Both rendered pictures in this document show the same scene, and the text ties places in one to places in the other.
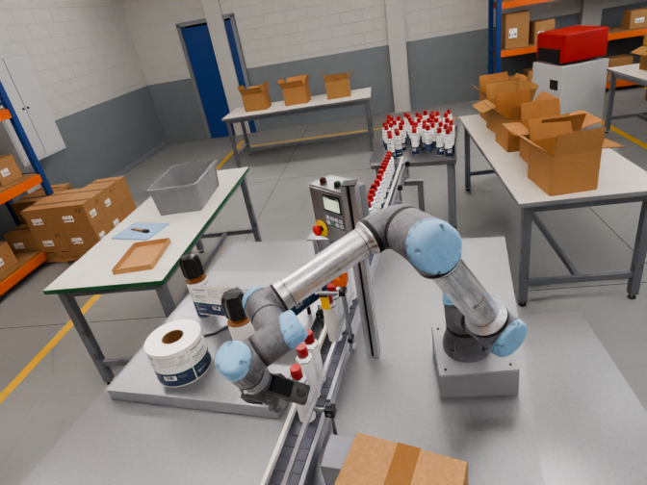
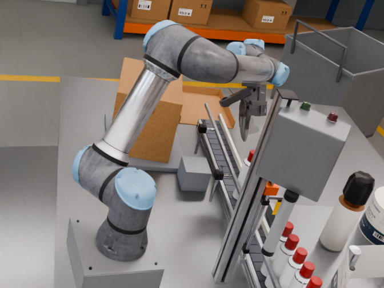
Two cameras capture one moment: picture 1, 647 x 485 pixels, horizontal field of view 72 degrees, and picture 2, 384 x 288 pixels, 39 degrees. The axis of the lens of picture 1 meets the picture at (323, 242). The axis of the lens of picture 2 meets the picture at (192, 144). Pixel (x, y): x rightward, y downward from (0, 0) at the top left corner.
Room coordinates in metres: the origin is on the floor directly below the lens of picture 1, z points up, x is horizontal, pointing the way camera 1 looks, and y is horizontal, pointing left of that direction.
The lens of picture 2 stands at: (2.06, -1.02, 2.06)
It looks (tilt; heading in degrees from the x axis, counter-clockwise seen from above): 33 degrees down; 141
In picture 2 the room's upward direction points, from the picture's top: 15 degrees clockwise
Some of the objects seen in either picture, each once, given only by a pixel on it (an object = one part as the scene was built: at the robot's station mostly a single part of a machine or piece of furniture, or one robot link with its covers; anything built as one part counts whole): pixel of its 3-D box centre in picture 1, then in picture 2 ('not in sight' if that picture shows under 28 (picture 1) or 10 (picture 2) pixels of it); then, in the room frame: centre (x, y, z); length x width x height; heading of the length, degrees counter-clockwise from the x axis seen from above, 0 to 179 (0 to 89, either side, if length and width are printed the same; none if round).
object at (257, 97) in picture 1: (255, 96); not in sight; (7.11, 0.61, 0.97); 0.47 x 0.41 x 0.37; 165
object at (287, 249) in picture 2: (335, 308); (283, 262); (1.36, 0.00, 0.98); 0.05 x 0.05 x 0.20
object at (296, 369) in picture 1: (301, 393); (246, 175); (0.98, 0.14, 0.98); 0.05 x 0.05 x 0.20
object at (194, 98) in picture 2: not in sight; (200, 105); (0.32, 0.39, 0.85); 0.30 x 0.26 x 0.04; 160
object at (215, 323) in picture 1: (208, 313); not in sight; (1.63, 0.55, 0.89); 0.31 x 0.31 x 0.01
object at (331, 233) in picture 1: (340, 211); (302, 150); (1.33, -0.07, 1.38); 0.17 x 0.10 x 0.19; 35
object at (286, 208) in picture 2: not in sight; (279, 223); (1.38, -0.11, 1.18); 0.04 x 0.04 x 0.21
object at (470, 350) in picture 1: (465, 333); (124, 230); (1.10, -0.39, 0.98); 0.15 x 0.15 x 0.10
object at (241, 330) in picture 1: (242, 327); (347, 211); (1.28, 0.33, 1.03); 0.09 x 0.09 x 0.30
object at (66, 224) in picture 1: (73, 220); not in sight; (4.87, 2.75, 0.32); 1.20 x 0.83 x 0.64; 78
